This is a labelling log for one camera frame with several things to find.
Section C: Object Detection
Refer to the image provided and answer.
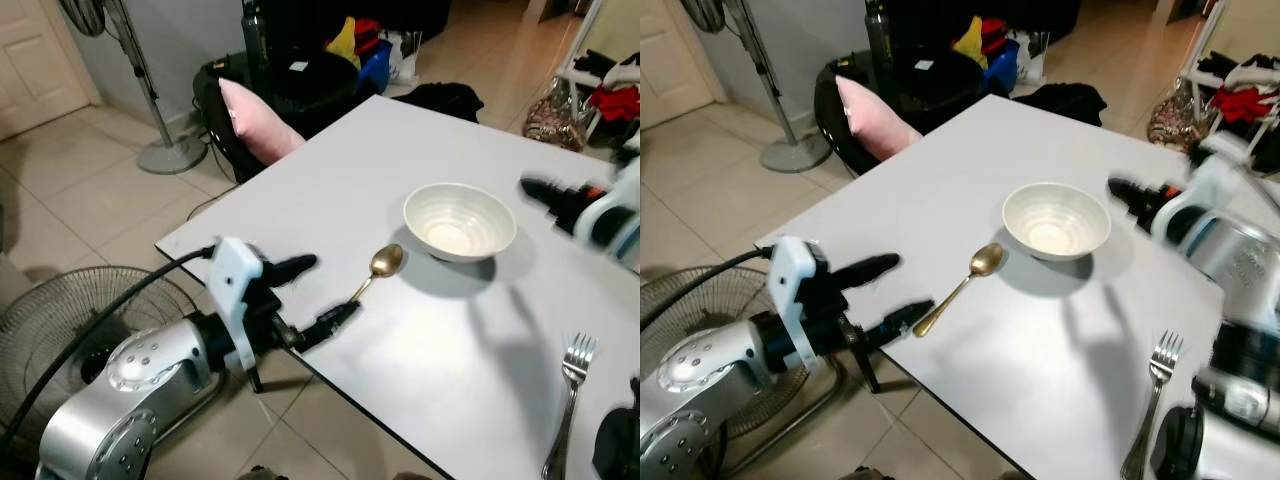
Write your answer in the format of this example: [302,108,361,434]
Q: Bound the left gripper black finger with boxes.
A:
[862,299,937,352]
[268,254,320,291]
[298,300,362,352]
[832,252,900,294]

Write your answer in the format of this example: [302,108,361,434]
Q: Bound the gold metal spoon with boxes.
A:
[345,243,406,306]
[912,242,1007,339]

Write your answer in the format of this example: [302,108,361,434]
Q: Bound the brown patterned bag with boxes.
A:
[1146,90,1208,154]
[522,80,592,153]

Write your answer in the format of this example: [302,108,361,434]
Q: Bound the white ceramic bowl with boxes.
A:
[403,183,519,264]
[1002,181,1113,262]

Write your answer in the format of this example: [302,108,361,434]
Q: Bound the black bag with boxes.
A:
[394,82,485,124]
[1011,82,1109,127]

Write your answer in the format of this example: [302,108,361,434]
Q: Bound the red cloth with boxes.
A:
[586,85,641,124]
[1209,86,1278,124]

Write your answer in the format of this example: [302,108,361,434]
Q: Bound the white drying rack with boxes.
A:
[1178,0,1280,173]
[553,0,641,151]

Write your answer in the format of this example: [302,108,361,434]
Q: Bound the dark clothes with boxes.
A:
[574,48,641,89]
[1194,48,1280,93]

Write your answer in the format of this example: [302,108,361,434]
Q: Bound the silver metal fork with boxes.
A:
[541,333,599,480]
[1120,331,1185,480]

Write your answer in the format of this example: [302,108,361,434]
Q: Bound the grey floor fan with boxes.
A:
[640,264,833,443]
[0,264,203,453]

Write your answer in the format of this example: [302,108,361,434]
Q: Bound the pink pillow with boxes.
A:
[834,74,924,164]
[217,77,307,167]

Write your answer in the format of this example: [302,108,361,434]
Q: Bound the white plastic bag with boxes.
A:
[384,29,423,87]
[1014,29,1051,87]

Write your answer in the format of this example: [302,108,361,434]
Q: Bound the cream panel door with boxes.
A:
[0,0,98,142]
[640,0,728,127]

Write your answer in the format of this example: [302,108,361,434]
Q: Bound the black round chair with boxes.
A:
[812,50,988,178]
[192,50,363,183]

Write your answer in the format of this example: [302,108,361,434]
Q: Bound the red cloth item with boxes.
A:
[352,17,384,57]
[979,17,1010,57]

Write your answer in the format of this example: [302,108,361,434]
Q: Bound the yellow cloth item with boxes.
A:
[324,14,362,71]
[951,14,990,70]

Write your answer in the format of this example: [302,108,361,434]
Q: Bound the dark tall bottle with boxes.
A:
[241,0,272,72]
[865,0,895,72]

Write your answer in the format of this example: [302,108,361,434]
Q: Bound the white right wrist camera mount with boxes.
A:
[1150,133,1247,247]
[585,152,641,241]

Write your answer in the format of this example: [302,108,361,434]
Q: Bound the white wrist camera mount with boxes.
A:
[585,152,641,241]
[207,237,264,372]
[768,236,824,372]
[1150,133,1247,247]

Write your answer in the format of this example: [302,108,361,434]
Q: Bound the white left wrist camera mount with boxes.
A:
[768,236,824,372]
[207,237,264,372]

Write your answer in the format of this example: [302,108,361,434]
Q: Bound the grey standing pedestal fan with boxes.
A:
[682,0,833,174]
[58,0,209,177]

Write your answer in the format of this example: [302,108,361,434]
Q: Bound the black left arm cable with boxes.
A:
[640,246,774,333]
[0,245,217,453]

